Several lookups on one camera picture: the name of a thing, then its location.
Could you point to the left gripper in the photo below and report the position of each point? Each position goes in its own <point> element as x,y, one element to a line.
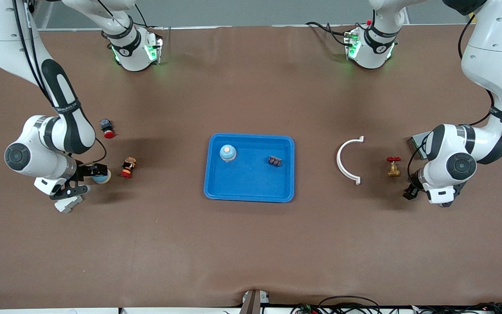
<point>414,184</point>

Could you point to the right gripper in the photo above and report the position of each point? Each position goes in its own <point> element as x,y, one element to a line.
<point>86,171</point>

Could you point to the blue bell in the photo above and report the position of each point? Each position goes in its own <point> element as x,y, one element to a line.
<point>103,179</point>
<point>227,152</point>

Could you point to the small black connector block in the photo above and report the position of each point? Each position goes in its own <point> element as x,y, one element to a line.
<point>275,161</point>

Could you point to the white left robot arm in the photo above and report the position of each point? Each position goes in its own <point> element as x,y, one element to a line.
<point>461,165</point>

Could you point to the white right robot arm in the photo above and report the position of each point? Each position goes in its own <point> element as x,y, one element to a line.
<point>18,157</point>

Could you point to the blue plastic tray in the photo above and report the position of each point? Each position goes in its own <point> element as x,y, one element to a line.
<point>251,192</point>

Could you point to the white circuit breaker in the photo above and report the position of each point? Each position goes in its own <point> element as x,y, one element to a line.
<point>70,205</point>

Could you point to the red push button black base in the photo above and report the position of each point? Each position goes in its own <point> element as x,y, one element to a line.
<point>106,126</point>

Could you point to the grey metal box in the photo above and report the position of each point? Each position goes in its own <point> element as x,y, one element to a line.
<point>416,141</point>

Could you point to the white curved pipe clamp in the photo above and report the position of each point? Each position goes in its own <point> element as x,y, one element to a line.
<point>338,160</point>

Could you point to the grey metal bracket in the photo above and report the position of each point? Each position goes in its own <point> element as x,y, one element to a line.
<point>253,303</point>

